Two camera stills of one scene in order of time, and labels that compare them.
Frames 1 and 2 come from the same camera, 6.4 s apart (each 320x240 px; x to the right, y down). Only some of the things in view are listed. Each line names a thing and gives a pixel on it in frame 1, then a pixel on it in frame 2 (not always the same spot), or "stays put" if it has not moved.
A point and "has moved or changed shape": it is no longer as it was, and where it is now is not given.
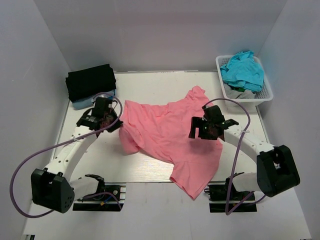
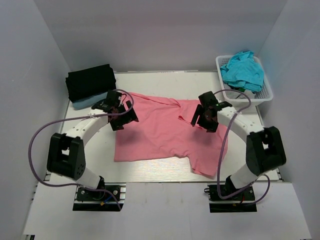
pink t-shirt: [163, 131] has moved or changed shape
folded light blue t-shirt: [88, 103] stays put
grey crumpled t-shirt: [231, 94] stays put
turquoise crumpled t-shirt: [242, 70] stays put
